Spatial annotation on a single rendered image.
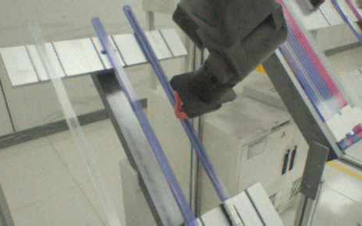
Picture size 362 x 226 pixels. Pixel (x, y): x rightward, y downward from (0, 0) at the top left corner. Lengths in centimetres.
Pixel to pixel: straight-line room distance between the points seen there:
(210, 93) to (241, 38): 16
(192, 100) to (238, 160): 68
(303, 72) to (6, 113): 201
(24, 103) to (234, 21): 218
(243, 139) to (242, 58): 77
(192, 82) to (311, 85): 52
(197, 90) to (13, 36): 192
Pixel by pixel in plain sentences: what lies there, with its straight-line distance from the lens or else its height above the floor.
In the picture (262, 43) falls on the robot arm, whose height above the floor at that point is 108.
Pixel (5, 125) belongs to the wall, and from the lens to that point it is 242.
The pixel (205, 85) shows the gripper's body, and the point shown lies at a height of 100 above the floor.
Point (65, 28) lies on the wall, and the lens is 232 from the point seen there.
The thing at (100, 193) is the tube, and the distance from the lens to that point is 43.
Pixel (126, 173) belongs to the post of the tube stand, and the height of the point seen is 80.
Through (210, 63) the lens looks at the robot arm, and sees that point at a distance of 31.
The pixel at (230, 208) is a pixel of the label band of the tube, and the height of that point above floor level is 79.
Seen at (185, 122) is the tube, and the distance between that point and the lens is 51.
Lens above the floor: 114
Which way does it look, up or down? 26 degrees down
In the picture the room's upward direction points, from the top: straight up
